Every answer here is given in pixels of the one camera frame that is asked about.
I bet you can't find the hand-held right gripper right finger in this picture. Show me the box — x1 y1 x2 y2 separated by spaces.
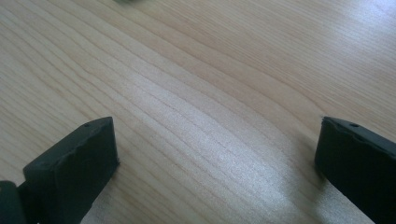
314 116 396 224

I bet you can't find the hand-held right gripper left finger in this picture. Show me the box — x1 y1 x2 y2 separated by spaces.
22 116 120 224

